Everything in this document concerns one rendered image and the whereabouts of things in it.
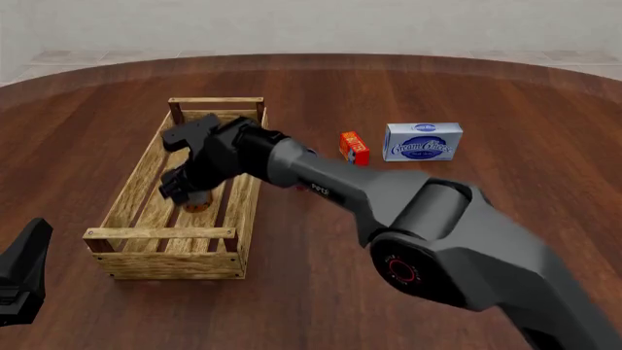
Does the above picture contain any blue-white cream cheese box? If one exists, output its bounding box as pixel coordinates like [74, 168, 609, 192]
[382, 122, 465, 163]

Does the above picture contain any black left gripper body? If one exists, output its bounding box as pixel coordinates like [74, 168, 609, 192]
[0, 277, 49, 327]

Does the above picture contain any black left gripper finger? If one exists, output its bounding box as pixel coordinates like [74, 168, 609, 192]
[0, 216, 54, 293]

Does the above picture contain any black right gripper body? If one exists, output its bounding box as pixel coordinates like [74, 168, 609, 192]
[158, 163, 215, 206]

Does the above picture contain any orange alphabet soup can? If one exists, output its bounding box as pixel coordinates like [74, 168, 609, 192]
[183, 188, 216, 215]

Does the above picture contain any red butter box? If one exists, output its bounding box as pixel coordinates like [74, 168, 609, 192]
[338, 130, 371, 166]

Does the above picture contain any wooden slat tray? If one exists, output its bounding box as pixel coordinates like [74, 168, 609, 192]
[82, 96, 269, 281]

